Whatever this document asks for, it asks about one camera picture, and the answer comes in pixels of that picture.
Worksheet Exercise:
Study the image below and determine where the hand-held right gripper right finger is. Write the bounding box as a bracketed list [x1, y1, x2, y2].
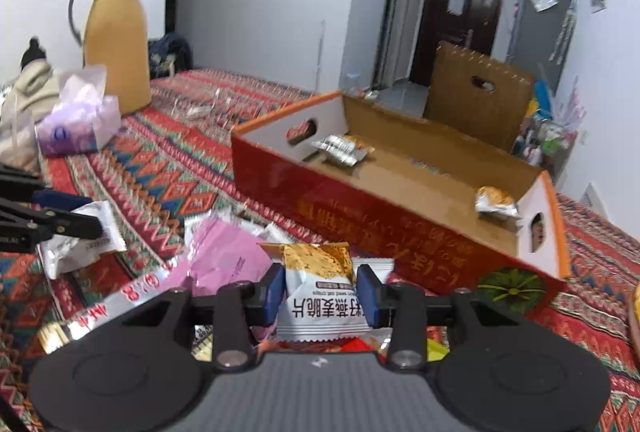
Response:
[357, 263, 523, 373]

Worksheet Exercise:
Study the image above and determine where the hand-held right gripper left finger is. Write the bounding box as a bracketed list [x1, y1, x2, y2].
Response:
[120, 263, 286, 372]

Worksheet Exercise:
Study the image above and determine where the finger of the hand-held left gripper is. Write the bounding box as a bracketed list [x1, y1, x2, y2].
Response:
[0, 199, 104, 244]
[0, 165, 94, 213]

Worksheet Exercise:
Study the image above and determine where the white snack packet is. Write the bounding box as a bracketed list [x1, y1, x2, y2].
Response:
[37, 201, 127, 280]

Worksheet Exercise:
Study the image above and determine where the oat crisp snack packet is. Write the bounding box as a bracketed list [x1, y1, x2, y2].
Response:
[260, 242, 355, 344]

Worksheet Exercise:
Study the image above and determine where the red cardboard box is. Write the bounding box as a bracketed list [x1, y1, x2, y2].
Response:
[231, 91, 571, 315]

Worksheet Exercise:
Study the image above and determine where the pink plastic packet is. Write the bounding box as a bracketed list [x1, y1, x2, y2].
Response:
[162, 216, 275, 298]

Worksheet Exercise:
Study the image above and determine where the purple tissue pack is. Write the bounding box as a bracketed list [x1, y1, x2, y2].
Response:
[35, 65, 122, 157]

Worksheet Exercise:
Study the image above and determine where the red white strip packet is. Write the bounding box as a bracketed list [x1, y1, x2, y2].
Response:
[37, 262, 201, 355]

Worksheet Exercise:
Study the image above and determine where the cream hoodie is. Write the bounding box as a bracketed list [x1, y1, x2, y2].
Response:
[0, 37, 63, 173]

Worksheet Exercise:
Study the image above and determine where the yellow thermos jug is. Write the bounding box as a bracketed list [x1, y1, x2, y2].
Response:
[68, 0, 152, 115]

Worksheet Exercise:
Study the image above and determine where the dark backpack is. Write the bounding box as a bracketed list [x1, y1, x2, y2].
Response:
[148, 32, 193, 80]

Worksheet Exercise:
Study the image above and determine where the brown cardboard box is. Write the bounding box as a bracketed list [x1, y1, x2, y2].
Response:
[423, 41, 537, 152]

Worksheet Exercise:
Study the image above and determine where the storage rack with bottles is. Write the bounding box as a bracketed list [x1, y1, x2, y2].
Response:
[512, 102, 586, 168]

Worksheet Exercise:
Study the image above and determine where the dark brown entrance door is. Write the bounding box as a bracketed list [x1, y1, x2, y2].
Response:
[410, 0, 506, 88]

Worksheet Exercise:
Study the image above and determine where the grey refrigerator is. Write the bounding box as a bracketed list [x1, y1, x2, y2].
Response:
[505, 0, 576, 83]

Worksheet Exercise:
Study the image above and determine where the white folded umbrella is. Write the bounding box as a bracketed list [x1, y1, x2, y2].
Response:
[549, 5, 576, 63]

